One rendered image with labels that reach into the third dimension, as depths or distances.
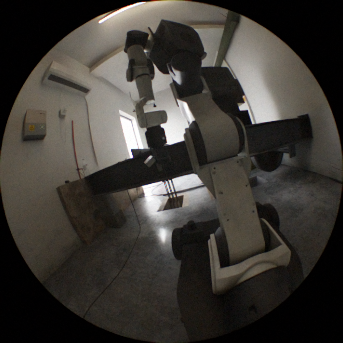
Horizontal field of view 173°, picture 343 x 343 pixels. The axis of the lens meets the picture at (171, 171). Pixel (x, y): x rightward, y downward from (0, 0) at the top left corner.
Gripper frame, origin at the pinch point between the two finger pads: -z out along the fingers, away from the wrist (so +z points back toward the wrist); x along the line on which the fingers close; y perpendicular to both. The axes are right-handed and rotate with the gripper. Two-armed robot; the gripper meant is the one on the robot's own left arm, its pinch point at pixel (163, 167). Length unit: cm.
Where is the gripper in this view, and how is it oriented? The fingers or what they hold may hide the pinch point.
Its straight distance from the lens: 53.3
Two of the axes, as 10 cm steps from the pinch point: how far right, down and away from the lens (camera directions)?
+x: -4.4, -2.2, 8.7
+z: -2.1, -9.2, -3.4
